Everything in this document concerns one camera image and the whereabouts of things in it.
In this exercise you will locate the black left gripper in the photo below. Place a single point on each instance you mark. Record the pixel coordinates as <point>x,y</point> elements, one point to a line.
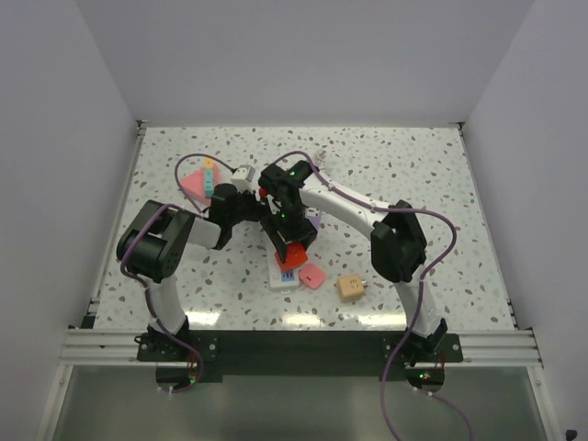
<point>255,205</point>

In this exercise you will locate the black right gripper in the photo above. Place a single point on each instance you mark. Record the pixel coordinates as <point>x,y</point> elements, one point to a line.
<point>306,233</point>

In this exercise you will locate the red cube plug adapter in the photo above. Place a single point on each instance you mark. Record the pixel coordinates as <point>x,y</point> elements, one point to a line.
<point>296,256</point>

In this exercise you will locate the purple power strip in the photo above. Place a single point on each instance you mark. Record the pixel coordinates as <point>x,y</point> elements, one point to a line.
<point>314,216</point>

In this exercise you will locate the white multicolour power strip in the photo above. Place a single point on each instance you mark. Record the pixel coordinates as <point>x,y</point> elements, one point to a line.
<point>281,280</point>

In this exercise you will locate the pink square plug adapter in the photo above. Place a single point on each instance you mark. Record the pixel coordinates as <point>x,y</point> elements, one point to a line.
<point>311,276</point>

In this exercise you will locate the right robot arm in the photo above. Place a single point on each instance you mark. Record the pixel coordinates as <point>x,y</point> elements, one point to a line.
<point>397,241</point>

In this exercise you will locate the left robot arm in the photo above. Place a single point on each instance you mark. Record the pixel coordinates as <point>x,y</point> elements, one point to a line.
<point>151,248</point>

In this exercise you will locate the tan cube plug adapter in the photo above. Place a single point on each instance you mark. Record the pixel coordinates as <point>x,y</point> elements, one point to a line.
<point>351,287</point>

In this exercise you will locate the pink triangular power strip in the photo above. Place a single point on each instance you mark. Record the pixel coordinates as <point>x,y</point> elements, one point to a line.
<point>200,184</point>

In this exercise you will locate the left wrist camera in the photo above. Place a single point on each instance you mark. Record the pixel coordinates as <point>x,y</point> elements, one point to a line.
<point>242,178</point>

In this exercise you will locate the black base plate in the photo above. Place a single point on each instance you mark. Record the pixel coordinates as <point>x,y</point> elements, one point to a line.
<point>209,356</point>

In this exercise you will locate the aluminium frame rail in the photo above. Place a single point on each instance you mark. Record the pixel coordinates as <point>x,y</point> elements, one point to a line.
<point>500,349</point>

